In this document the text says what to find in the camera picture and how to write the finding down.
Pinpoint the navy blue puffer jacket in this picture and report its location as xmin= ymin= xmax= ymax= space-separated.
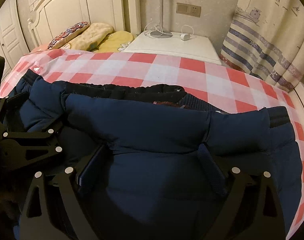
xmin=8 ymin=70 xmax=302 ymax=239

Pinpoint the white wardrobe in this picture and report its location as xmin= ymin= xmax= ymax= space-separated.
xmin=0 ymin=0 xmax=29 ymax=79

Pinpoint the patterned decorative pillow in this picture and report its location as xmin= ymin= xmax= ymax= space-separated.
xmin=47 ymin=21 xmax=90 ymax=49

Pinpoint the cream yellow pillow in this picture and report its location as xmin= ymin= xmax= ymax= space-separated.
xmin=61 ymin=23 xmax=114 ymax=51

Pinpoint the red white checkered bed cover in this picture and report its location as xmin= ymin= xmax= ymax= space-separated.
xmin=0 ymin=49 xmax=304 ymax=237

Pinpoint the slim silver desk lamp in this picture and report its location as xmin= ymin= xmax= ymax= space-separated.
xmin=149 ymin=0 xmax=172 ymax=38

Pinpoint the white wooden headboard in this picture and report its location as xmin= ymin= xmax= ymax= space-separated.
xmin=28 ymin=0 xmax=141 ymax=47

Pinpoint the white nightstand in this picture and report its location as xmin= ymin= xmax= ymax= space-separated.
xmin=123 ymin=33 xmax=221 ymax=65

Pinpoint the nautical print curtain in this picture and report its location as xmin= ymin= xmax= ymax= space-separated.
xmin=220 ymin=0 xmax=304 ymax=92

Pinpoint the white charger with cable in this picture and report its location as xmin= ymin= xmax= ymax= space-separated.
xmin=179 ymin=24 xmax=194 ymax=41

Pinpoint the wall switch socket panel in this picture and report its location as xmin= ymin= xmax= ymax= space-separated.
xmin=176 ymin=3 xmax=201 ymax=17

